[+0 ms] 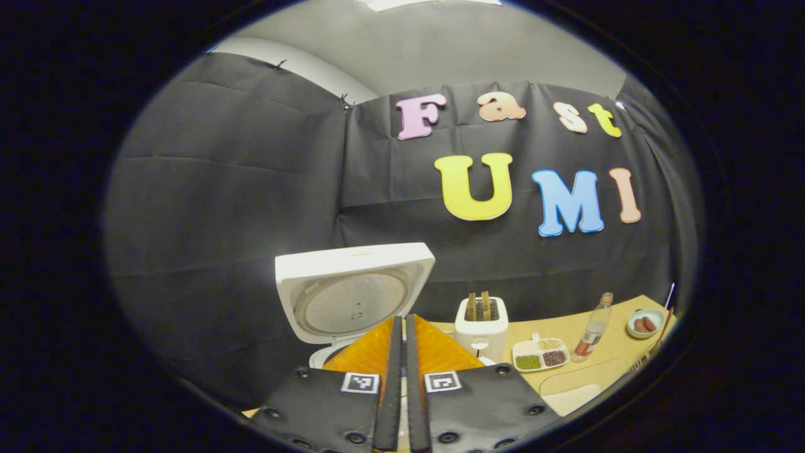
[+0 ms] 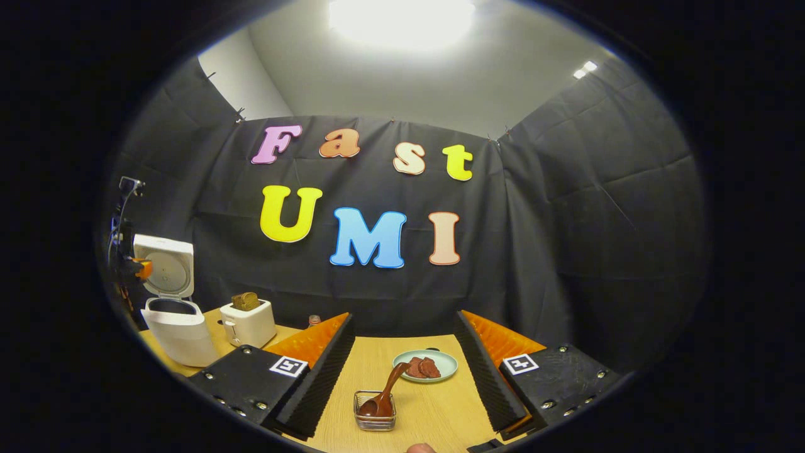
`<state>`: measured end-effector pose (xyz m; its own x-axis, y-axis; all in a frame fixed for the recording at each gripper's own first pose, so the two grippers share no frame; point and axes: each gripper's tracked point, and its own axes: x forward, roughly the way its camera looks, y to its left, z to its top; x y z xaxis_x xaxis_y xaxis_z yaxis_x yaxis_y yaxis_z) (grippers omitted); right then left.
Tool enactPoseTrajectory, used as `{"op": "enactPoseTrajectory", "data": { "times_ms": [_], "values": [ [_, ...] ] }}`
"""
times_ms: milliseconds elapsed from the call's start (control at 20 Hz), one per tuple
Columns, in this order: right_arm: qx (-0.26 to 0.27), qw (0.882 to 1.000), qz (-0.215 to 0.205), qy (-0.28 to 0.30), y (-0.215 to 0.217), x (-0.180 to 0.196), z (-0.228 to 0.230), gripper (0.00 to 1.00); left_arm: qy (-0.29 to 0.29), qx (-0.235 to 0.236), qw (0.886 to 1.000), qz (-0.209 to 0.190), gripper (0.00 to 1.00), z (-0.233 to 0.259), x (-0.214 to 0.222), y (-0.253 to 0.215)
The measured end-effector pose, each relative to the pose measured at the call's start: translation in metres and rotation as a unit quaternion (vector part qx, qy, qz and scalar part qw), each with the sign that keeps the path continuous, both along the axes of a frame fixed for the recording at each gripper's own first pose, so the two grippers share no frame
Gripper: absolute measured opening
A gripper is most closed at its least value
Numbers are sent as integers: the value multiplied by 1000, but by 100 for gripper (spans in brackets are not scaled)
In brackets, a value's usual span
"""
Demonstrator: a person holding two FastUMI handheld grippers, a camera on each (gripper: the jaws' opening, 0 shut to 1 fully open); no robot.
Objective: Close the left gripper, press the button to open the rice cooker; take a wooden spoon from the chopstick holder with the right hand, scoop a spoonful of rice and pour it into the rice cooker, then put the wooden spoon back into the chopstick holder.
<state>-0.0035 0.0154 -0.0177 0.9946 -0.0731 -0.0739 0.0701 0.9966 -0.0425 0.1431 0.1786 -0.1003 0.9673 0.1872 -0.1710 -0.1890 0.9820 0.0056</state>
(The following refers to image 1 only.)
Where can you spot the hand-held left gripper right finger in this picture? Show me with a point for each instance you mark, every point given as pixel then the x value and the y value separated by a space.
pixel 416 409

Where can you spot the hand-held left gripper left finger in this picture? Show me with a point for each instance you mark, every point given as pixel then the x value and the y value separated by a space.
pixel 391 402

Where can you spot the white rice cooker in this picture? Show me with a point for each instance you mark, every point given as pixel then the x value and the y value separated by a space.
pixel 352 302

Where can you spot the clear rice container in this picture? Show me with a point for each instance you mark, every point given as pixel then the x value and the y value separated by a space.
pixel 582 377

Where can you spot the clear square chopstick holder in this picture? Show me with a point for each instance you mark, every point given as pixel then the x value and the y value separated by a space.
pixel 640 363

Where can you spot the brown wooden spoon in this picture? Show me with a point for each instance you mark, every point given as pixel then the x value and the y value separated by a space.
pixel 664 330

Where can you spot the white toaster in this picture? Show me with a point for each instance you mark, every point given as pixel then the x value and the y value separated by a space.
pixel 481 336

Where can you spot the brown bread slice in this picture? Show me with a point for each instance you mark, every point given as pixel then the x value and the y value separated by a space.
pixel 485 305
pixel 471 307

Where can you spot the white divided grain dish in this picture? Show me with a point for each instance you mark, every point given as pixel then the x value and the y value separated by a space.
pixel 539 353

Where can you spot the clear plastic bottle red label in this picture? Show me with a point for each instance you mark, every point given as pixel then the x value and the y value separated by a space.
pixel 592 333

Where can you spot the brown sausage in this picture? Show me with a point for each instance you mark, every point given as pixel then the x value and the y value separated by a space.
pixel 650 323
pixel 640 325

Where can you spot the pale green plate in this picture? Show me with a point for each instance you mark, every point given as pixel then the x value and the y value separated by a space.
pixel 644 327

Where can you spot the thin white rod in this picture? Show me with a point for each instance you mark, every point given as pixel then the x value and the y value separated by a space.
pixel 671 296

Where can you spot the large ceiling light panel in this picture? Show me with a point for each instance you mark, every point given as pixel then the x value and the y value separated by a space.
pixel 434 4

